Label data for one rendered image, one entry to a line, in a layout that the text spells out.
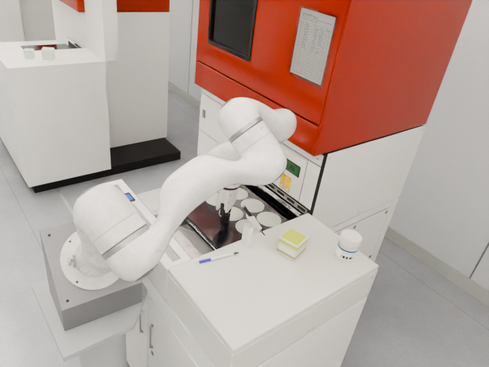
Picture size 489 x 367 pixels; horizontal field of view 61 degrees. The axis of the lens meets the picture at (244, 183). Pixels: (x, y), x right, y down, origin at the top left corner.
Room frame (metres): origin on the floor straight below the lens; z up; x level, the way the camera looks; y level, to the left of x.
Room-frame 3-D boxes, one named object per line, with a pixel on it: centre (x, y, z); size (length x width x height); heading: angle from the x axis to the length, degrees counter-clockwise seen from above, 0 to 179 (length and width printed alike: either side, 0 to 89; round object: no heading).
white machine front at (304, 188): (1.66, 0.00, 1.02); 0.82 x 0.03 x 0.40; 42
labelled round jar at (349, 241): (1.11, -0.38, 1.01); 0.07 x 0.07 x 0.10
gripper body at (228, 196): (1.31, 0.06, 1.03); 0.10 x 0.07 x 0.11; 163
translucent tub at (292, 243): (1.10, -0.19, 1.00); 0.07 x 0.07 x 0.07; 57
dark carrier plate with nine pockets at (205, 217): (1.37, 0.03, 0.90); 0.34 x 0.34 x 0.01; 42
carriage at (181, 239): (1.18, 0.22, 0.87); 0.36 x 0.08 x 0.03; 42
